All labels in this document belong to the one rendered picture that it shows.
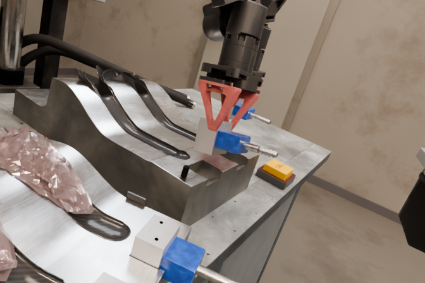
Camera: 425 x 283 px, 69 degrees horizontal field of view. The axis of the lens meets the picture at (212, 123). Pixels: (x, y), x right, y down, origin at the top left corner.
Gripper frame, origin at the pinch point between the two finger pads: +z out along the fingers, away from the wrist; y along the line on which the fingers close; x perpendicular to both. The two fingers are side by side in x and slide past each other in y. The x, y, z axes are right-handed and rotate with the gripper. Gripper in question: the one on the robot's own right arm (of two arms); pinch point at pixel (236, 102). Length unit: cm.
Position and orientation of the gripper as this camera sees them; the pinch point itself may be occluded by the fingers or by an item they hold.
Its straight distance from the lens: 81.6
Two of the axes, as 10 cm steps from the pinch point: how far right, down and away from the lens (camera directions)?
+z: -2.7, 9.2, 2.9
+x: 8.1, 3.8, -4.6
